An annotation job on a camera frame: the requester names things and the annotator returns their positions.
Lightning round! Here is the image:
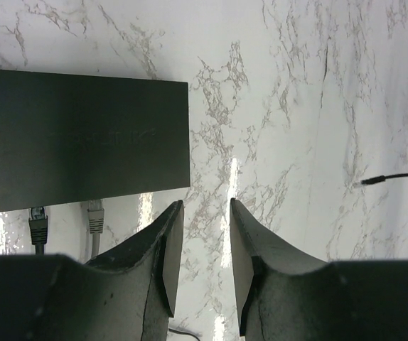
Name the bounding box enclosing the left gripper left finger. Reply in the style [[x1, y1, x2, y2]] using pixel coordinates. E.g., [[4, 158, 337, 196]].
[[0, 200, 184, 340]]

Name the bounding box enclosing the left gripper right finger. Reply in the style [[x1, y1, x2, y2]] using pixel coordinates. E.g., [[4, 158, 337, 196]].
[[230, 199, 408, 340]]

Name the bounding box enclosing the black network switch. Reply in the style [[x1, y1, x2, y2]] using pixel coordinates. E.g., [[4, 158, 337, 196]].
[[0, 70, 190, 212]]

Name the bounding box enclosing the grey ethernet cable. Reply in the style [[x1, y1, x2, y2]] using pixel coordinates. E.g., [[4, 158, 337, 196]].
[[86, 199, 106, 259]]

